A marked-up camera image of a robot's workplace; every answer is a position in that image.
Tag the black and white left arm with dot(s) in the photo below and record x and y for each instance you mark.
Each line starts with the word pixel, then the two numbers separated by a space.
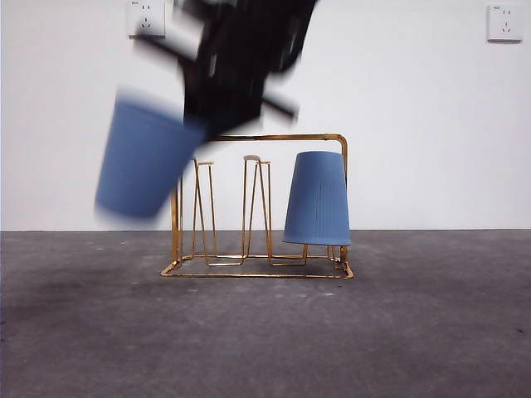
pixel 249 33

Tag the blue ribbed cup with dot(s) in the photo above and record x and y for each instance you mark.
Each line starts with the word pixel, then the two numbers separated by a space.
pixel 317 199
pixel 145 166

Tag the white wall socket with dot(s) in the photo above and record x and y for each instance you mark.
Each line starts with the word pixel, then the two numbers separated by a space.
pixel 504 22
pixel 143 22

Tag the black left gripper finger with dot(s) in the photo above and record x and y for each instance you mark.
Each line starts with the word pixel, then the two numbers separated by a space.
pixel 199 95
pixel 236 112

